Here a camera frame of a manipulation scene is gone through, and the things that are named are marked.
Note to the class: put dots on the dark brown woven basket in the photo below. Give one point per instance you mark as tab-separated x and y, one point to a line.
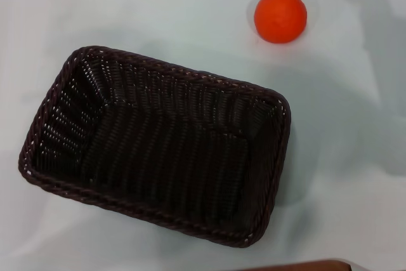
165	156

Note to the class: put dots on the brown table edge strip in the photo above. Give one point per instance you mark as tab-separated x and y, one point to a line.
304	266

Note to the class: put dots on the orange fruit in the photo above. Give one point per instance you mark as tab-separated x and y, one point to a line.
280	16

